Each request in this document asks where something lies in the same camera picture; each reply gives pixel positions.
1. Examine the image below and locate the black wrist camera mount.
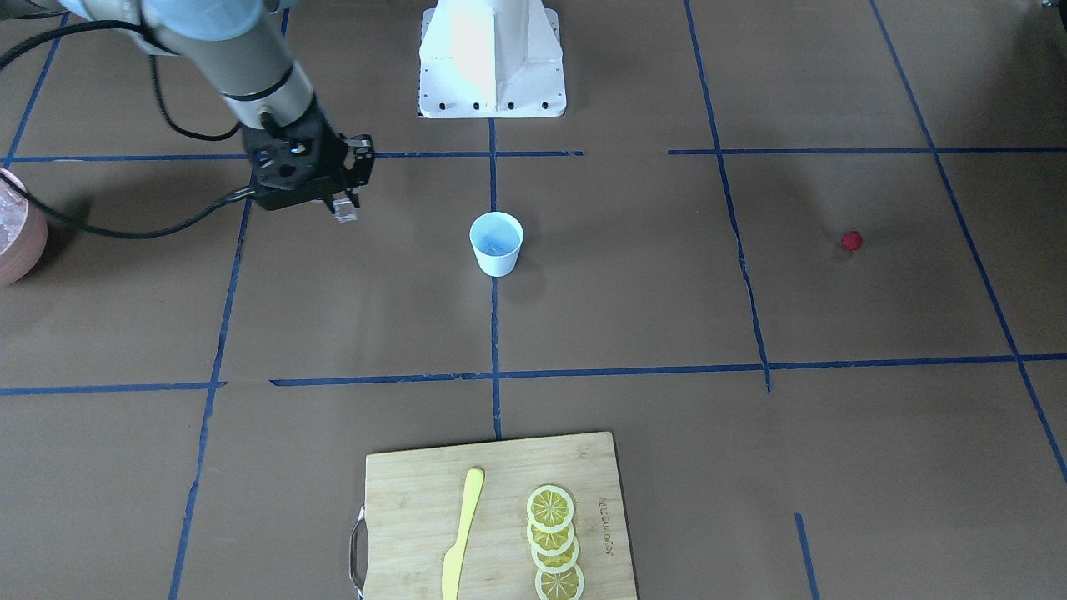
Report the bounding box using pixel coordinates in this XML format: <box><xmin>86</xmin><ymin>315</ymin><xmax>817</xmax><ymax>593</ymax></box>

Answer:
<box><xmin>243</xmin><ymin>128</ymin><xmax>335</xmax><ymax>210</ymax></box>

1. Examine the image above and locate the clear ice cube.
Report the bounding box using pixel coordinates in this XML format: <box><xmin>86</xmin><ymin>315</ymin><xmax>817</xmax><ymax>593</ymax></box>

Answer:
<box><xmin>333</xmin><ymin>198</ymin><xmax>359</xmax><ymax>223</ymax></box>

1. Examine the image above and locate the lemon slice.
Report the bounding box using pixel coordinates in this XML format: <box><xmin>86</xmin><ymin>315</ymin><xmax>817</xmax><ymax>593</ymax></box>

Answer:
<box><xmin>526</xmin><ymin>521</ymin><xmax>575</xmax><ymax>556</ymax></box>
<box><xmin>534</xmin><ymin>565</ymin><xmax>584</xmax><ymax>600</ymax></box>
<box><xmin>526</xmin><ymin>485</ymin><xmax>575</xmax><ymax>534</ymax></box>
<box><xmin>530</xmin><ymin>538</ymin><xmax>582</xmax><ymax>574</ymax></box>

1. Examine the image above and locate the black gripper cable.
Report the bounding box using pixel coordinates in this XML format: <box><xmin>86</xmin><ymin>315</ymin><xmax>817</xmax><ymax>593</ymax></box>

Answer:
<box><xmin>0</xmin><ymin>21</ymin><xmax>268</xmax><ymax>241</ymax></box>

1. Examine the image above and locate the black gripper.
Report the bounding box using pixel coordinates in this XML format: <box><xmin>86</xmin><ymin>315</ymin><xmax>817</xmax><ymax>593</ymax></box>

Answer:
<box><xmin>283</xmin><ymin>117</ymin><xmax>375</xmax><ymax>214</ymax></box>

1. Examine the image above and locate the red strawberry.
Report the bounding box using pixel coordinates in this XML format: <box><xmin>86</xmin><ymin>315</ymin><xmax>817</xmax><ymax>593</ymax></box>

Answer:
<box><xmin>839</xmin><ymin>231</ymin><xmax>864</xmax><ymax>252</ymax></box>

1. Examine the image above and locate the pink bowl of ice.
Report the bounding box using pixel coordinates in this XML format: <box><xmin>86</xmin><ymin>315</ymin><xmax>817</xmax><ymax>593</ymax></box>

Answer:
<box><xmin>1</xmin><ymin>168</ymin><xmax>48</xmax><ymax>288</ymax></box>

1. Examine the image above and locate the light blue plastic cup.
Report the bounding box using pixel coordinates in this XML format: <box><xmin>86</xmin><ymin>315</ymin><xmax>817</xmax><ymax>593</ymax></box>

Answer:
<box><xmin>468</xmin><ymin>210</ymin><xmax>523</xmax><ymax>278</ymax></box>

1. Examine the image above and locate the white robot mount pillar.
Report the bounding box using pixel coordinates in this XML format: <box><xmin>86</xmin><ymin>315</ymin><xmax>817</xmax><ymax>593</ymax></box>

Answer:
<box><xmin>417</xmin><ymin>1</ymin><xmax>568</xmax><ymax>119</ymax></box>

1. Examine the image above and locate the wooden cutting board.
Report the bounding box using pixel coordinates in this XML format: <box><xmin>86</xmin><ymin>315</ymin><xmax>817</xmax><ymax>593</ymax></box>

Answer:
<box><xmin>349</xmin><ymin>432</ymin><xmax>639</xmax><ymax>599</ymax></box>

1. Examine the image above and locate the yellow plastic knife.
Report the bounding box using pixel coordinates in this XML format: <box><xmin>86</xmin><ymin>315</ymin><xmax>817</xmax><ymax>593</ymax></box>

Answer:
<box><xmin>441</xmin><ymin>467</ymin><xmax>485</xmax><ymax>599</ymax></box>

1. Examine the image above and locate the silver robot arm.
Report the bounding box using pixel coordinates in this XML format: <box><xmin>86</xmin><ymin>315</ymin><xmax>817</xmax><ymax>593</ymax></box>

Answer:
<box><xmin>63</xmin><ymin>1</ymin><xmax>376</xmax><ymax>222</ymax></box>

